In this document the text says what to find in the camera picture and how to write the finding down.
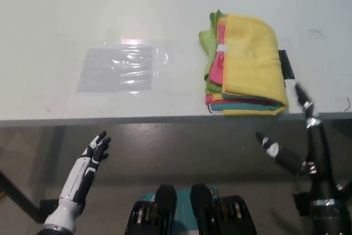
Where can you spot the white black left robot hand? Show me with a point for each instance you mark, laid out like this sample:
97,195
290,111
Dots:
90,163

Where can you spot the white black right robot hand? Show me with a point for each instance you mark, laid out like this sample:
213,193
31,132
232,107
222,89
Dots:
320,180

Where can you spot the teal microfibre cloth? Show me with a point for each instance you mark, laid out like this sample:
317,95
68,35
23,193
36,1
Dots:
220,107

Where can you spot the yellow microfibre cloth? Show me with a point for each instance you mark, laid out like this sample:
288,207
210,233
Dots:
217,97

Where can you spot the pink microfibre cloth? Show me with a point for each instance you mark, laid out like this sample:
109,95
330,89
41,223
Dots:
215,70
209,98

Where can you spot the stack of coloured cloths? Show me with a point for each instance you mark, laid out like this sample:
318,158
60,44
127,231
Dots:
253,61

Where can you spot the black table foot plate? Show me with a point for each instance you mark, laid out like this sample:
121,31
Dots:
301,202
49,207

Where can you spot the black diagonal table brace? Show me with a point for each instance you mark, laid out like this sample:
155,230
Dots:
19,193

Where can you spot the black thread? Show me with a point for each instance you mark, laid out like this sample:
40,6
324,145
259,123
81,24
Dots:
348,104
209,110

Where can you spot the black tape strip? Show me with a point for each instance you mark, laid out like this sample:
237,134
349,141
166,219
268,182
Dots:
287,67

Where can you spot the clear plastic sleeve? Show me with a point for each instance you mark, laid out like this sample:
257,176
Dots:
160,53

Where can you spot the white cloth label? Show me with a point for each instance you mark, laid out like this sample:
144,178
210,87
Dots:
222,48

